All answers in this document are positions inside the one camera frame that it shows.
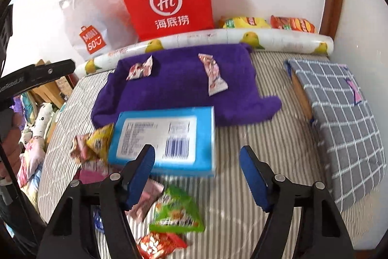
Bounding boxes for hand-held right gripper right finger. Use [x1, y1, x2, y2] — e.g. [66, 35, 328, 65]
[239, 145, 355, 259]

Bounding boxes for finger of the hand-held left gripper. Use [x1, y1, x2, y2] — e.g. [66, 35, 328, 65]
[0, 59, 76, 96]

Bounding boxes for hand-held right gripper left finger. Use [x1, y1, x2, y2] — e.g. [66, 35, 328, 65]
[36, 144, 156, 259]

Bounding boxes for pale pink snack packet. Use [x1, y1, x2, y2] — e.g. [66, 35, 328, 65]
[127, 178, 165, 222]

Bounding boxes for green snack packet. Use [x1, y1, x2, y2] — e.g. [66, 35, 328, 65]
[149, 184, 205, 234]

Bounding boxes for yellow snack packet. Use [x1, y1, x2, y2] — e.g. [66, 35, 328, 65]
[86, 123, 115, 163]

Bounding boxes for pink dark-circle snack packet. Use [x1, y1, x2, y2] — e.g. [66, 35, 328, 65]
[70, 133, 100, 164]

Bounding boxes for red snack packet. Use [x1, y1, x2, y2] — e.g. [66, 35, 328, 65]
[136, 231, 188, 259]

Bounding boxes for person's left hand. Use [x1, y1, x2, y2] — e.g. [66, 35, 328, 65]
[3, 125, 24, 184]

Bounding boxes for wooden desk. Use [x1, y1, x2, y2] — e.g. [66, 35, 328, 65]
[30, 60, 76, 108]

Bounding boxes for blue white snack packet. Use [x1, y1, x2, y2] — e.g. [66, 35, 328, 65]
[107, 106, 216, 177]

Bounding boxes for striped bed mattress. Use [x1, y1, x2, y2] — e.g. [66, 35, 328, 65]
[36, 50, 376, 259]

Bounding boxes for magenta snack packet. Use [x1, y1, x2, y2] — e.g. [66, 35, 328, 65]
[74, 160, 111, 185]

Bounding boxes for printed cloth pile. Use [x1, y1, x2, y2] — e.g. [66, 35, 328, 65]
[15, 95, 65, 196]

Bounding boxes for white plastic shopping bag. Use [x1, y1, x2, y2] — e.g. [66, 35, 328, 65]
[58, 0, 140, 61]

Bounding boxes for crumpled pink snack packet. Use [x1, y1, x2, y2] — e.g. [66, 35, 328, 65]
[126, 55, 154, 81]

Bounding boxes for purple towel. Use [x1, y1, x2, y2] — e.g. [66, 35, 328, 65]
[91, 43, 282, 128]

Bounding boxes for grey checked cloth notebook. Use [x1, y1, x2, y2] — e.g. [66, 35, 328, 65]
[283, 59, 383, 212]

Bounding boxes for long pink snack packet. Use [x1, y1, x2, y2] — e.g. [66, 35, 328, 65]
[198, 53, 228, 96]

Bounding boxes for pear print paper roll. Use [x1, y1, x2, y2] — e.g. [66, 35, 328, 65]
[74, 29, 334, 76]

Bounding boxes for yellow chips bag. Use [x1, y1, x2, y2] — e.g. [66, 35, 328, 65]
[219, 16, 272, 29]

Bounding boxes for red chips bag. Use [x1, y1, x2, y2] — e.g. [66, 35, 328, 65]
[270, 15, 317, 34]

